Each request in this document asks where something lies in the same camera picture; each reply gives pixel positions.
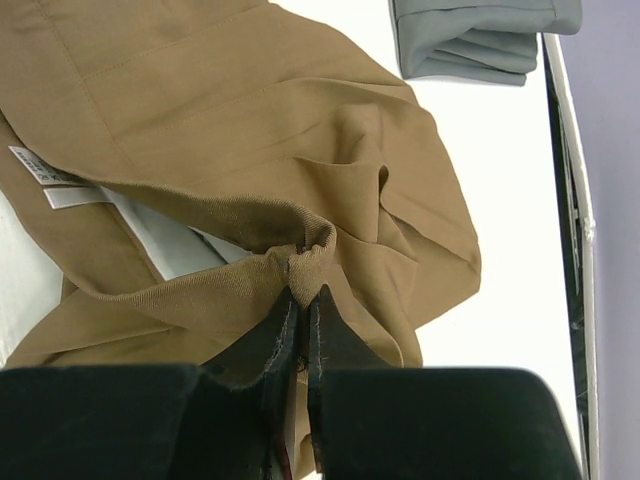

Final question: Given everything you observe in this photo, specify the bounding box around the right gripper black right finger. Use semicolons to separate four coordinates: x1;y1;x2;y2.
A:
308;287;581;480

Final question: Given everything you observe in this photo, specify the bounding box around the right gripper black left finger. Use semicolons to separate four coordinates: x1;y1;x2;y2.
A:
1;290;298;479

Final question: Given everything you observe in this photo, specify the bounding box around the tan brown skirt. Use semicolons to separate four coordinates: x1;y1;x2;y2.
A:
1;1;481;367

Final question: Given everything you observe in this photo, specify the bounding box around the grey pleated skirt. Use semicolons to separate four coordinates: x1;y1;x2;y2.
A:
390;0;583;86

